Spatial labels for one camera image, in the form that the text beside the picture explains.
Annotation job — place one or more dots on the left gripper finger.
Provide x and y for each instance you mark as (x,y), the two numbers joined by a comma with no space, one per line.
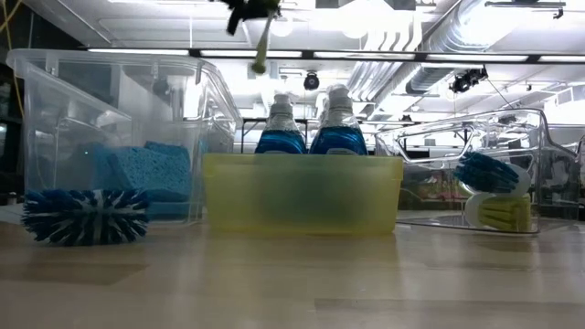
(265,7)
(240,16)

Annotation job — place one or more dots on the yellow-green dish brush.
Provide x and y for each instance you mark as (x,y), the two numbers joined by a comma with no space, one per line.
(262,50)
(507,214)

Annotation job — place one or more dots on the blue dish soap bottle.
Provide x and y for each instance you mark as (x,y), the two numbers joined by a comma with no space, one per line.
(339,141)
(281,141)

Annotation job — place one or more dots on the blue scrub sponge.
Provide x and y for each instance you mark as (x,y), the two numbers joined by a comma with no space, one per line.
(176,210)
(91,173)
(146,173)

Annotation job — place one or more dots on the blue bristle dish brush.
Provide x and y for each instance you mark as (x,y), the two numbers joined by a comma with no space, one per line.
(484,173)
(87,218)

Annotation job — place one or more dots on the round white ceiling lamp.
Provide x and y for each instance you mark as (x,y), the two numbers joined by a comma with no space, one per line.
(284,29)

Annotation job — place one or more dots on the yellow plastic bin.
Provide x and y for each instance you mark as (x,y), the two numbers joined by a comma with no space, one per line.
(301,196)

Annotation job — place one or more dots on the large clear plastic bin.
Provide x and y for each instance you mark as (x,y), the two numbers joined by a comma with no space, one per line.
(68,128)

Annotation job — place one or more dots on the black hanging ceiling device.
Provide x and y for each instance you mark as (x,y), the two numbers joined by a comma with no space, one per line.
(466,81)

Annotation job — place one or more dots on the black round camera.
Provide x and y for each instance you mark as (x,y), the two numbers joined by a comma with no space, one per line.
(311,81)

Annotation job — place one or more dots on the black background table frame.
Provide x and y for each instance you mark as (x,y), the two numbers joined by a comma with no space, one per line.
(249,120)

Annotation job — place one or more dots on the black aluminium rig frame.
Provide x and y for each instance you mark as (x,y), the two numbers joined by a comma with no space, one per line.
(420,56)

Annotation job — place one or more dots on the silver ventilation duct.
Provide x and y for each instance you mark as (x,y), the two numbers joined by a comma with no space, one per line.
(429,80)

